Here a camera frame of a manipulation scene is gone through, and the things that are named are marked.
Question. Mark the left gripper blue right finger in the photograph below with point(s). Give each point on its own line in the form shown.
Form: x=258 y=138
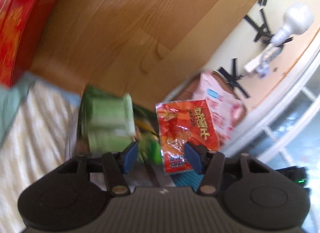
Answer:
x=210 y=164

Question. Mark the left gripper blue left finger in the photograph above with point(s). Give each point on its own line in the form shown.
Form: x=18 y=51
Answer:
x=113 y=166

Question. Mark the green crinkled snack bag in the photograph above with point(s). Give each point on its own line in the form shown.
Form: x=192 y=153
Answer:
x=146 y=126

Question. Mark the light green snack pack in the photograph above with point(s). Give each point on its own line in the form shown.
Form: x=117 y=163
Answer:
x=110 y=125

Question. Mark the red orange snack packet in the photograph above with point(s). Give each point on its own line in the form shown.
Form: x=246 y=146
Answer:
x=181 y=122

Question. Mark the teal quilted blanket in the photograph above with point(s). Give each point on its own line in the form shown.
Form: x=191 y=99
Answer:
x=188 y=178

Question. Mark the pink fried dough twist bag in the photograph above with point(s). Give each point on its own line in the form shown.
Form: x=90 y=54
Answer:
x=226 y=109

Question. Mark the brown seat cushion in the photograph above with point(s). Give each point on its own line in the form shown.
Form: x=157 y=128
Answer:
x=187 y=92

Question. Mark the beige patterned bed sheet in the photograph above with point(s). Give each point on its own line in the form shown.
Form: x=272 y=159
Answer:
x=38 y=123

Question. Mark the white power strip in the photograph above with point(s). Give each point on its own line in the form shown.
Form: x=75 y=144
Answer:
x=260 y=65

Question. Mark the wooden headboard panel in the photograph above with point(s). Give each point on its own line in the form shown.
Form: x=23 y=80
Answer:
x=142 y=47

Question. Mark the red cashew biscuit gift box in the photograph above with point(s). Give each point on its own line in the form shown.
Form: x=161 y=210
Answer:
x=22 y=24

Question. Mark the white window frame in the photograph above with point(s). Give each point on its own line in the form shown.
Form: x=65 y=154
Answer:
x=269 y=129

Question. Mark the white wall plug adapter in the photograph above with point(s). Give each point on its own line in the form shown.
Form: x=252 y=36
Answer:
x=297 y=20

